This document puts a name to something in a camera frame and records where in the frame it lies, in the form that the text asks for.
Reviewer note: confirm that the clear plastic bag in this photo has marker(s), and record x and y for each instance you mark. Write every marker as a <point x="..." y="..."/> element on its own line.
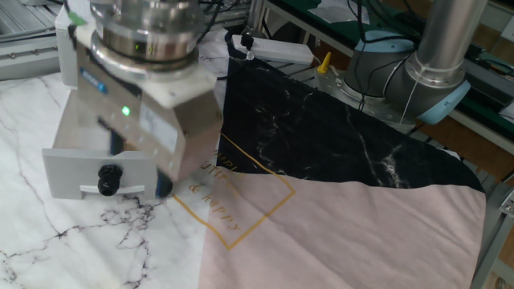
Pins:
<point x="337" y="10"/>

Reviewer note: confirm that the green top workbench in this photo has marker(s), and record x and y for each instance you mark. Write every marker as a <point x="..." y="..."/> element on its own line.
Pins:
<point x="297" y="8"/>

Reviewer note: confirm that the white plastic box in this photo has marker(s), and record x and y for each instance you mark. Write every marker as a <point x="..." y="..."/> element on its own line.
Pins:
<point x="64" y="172"/>

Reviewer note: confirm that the white power strip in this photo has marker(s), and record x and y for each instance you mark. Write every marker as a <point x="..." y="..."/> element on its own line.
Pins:
<point x="281" y="50"/>

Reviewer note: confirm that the aluminium table frame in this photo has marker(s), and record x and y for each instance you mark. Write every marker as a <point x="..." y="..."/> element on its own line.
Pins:
<point x="490" y="241"/>

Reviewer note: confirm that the black drawer knob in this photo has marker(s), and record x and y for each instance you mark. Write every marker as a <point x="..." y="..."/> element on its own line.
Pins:
<point x="109" y="180"/>

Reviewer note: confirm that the black power plug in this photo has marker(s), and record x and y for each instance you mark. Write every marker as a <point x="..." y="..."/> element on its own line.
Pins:
<point x="247" y="42"/>

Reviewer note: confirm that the aluminium slotted plate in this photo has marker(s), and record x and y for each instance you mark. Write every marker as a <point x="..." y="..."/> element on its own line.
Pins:
<point x="24" y="52"/>

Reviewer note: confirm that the marble pink black tablecloth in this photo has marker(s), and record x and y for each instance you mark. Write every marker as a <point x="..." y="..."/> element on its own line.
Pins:
<point x="321" y="225"/>

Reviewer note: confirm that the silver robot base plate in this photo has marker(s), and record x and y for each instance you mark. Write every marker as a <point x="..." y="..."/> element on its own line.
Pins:
<point x="377" y="108"/>

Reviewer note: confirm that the silver Schunk gripper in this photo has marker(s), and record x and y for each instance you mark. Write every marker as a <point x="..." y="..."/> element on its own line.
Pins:
<point x="152" y="132"/>

